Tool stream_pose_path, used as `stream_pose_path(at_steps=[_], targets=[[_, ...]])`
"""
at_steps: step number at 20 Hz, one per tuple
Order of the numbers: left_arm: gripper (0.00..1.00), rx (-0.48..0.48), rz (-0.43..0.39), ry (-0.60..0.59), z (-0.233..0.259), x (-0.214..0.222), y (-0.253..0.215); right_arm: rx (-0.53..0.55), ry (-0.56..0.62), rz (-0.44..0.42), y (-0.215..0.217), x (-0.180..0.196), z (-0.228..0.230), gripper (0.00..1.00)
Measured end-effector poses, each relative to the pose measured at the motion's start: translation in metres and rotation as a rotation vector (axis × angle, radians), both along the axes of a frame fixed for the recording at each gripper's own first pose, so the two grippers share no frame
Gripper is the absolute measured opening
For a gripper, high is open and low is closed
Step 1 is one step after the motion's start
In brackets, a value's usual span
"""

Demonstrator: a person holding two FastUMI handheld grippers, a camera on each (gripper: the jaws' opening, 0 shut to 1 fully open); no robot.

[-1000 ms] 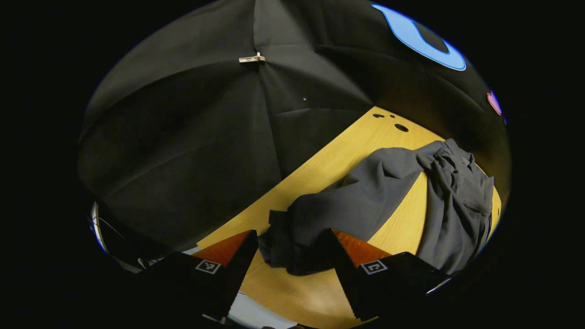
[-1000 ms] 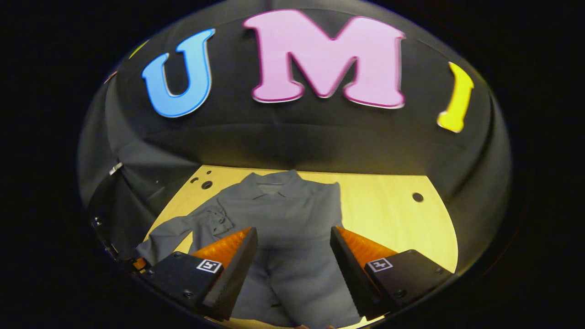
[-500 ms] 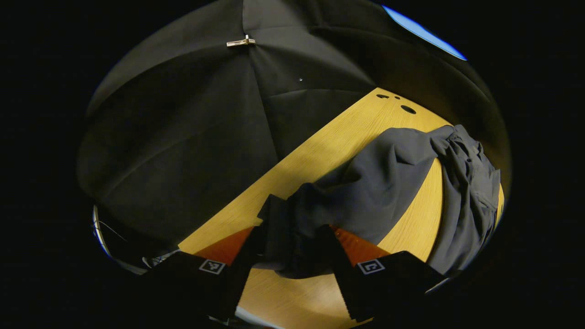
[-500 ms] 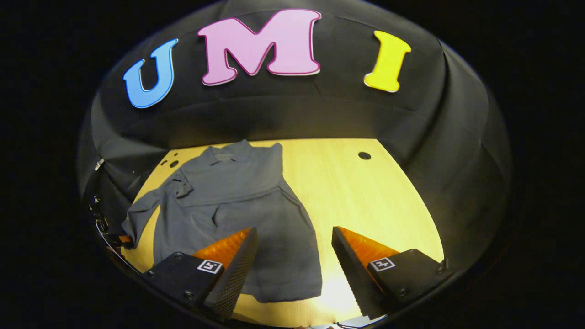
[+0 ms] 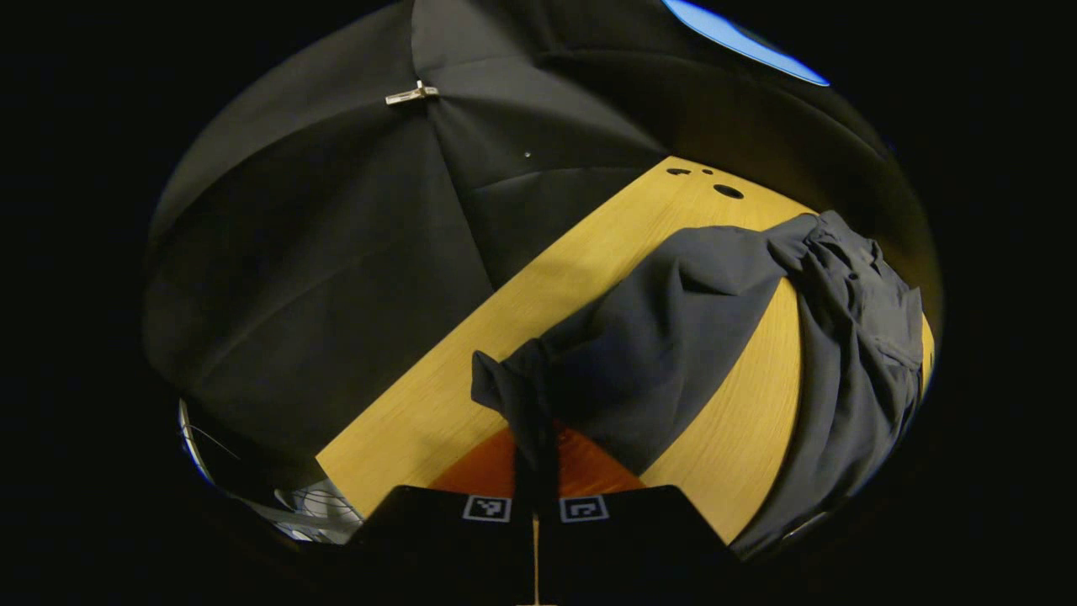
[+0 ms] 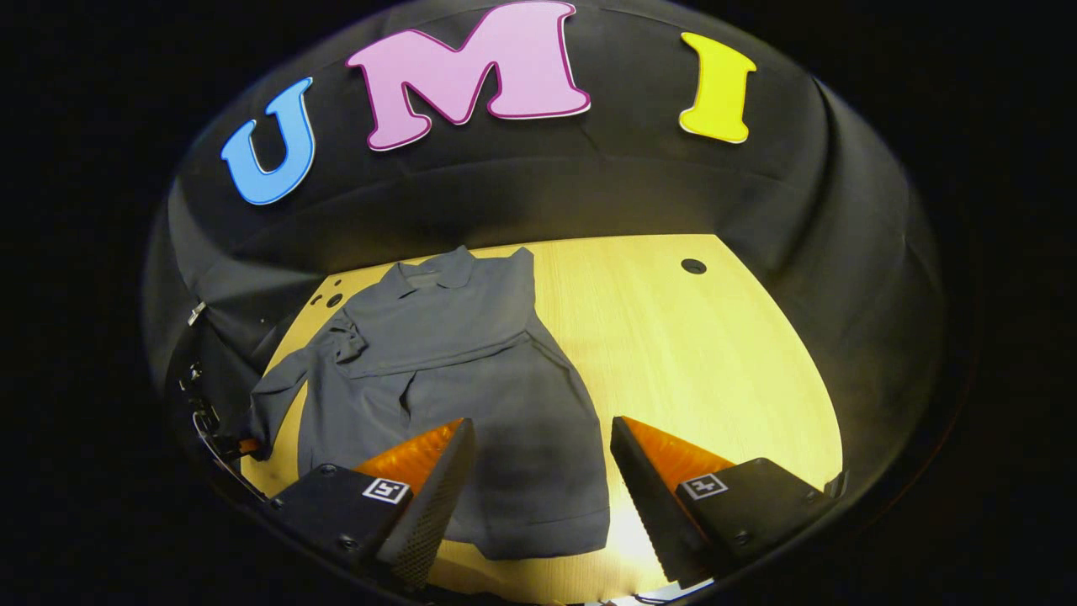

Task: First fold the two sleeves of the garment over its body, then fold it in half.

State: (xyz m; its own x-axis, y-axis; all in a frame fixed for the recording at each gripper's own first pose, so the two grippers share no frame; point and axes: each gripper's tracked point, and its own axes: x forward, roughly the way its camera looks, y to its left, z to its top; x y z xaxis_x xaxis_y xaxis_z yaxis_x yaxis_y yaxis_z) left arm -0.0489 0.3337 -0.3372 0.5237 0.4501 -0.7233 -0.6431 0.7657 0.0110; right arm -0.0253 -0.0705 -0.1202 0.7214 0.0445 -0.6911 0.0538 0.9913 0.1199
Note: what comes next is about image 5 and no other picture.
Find black backdrop cloth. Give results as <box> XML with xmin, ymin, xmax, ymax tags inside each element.
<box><xmin>143</xmin><ymin>0</ymin><xmax>943</xmax><ymax>506</ymax></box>

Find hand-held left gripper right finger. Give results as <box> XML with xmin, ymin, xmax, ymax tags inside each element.
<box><xmin>537</xmin><ymin>425</ymin><xmax>745</xmax><ymax>606</ymax></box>

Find small metal clip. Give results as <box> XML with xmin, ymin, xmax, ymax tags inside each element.
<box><xmin>385</xmin><ymin>80</ymin><xmax>440</xmax><ymax>106</ymax></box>

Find white wire rack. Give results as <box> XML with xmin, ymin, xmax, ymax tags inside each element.
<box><xmin>178</xmin><ymin>398</ymin><xmax>364</xmax><ymax>544</ymax></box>

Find dark grey shirt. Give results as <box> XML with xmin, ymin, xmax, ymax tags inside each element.
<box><xmin>471</xmin><ymin>210</ymin><xmax>926</xmax><ymax>561</ymax></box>

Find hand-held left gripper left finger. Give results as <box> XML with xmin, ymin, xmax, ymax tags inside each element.
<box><xmin>337</xmin><ymin>425</ymin><xmax>537</xmax><ymax>606</ymax></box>

